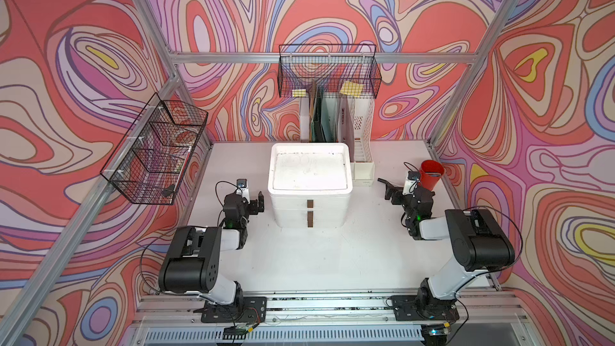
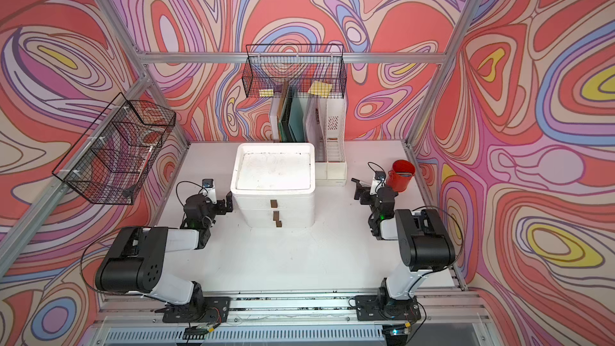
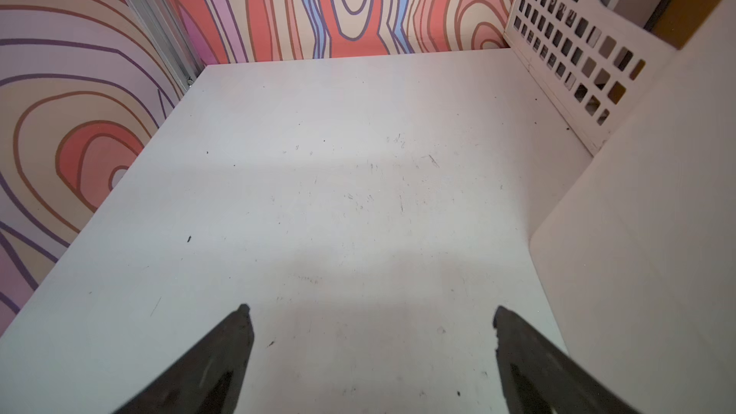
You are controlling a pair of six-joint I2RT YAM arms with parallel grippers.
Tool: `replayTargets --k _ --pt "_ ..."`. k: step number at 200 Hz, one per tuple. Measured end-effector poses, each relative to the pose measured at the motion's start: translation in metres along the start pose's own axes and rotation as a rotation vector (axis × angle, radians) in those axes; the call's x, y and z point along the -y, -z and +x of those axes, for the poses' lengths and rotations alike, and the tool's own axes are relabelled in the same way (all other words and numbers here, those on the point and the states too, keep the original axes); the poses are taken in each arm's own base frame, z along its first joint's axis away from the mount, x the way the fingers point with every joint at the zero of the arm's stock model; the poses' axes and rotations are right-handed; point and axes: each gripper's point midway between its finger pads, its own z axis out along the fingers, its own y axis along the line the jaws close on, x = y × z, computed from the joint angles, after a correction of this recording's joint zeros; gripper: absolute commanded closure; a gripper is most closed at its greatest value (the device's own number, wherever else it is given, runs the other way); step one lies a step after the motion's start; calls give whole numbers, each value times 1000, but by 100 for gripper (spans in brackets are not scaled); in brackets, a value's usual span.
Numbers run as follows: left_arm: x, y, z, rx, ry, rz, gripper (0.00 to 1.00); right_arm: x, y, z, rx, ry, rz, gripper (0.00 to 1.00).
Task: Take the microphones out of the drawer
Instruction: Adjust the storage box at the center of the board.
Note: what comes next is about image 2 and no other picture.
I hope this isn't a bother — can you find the white plastic drawer cabinet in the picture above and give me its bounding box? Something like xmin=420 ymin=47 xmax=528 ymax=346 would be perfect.
xmin=230 ymin=143 xmax=316 ymax=229

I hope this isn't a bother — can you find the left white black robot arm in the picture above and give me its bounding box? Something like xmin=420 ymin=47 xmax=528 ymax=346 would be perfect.
xmin=94 ymin=192 xmax=234 ymax=328

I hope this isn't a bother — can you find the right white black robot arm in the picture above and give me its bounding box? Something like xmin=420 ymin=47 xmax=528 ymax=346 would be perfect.
xmin=352 ymin=178 xmax=456 ymax=324

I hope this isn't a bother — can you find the red metal cup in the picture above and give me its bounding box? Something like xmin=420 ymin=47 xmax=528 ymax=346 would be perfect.
xmin=387 ymin=160 xmax=416 ymax=193

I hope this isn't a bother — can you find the white file organizer rack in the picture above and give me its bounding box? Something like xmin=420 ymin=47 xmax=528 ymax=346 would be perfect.
xmin=268 ymin=95 xmax=348 ymax=187

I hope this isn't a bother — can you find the green folder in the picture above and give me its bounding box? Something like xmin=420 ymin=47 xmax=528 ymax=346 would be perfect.
xmin=288 ymin=97 xmax=307 ymax=143

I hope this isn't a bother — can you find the yellow sticky note pad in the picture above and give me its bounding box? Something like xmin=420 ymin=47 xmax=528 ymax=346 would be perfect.
xmin=307 ymin=81 xmax=333 ymax=98

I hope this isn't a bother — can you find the small yellow sticky note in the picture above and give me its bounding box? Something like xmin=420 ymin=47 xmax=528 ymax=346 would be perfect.
xmin=259 ymin=89 xmax=275 ymax=98

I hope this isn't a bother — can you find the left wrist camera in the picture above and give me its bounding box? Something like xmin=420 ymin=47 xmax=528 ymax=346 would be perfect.
xmin=201 ymin=178 xmax=217 ymax=203

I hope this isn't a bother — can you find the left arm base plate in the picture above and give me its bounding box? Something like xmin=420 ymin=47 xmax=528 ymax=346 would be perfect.
xmin=161 ymin=296 xmax=232 ymax=325

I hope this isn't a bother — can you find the black wire basket left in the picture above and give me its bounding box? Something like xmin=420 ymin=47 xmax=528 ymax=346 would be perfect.
xmin=52 ymin=94 xmax=176 ymax=205

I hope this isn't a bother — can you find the black wire basket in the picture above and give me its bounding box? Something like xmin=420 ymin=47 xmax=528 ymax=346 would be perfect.
xmin=242 ymin=43 xmax=348 ymax=99
xmin=52 ymin=94 xmax=176 ymax=205

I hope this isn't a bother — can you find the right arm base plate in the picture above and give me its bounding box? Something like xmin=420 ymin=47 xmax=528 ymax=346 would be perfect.
xmin=354 ymin=295 xmax=422 ymax=323

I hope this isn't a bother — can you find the black wire basket back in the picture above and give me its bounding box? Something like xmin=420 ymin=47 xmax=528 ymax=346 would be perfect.
xmin=242 ymin=43 xmax=348 ymax=99

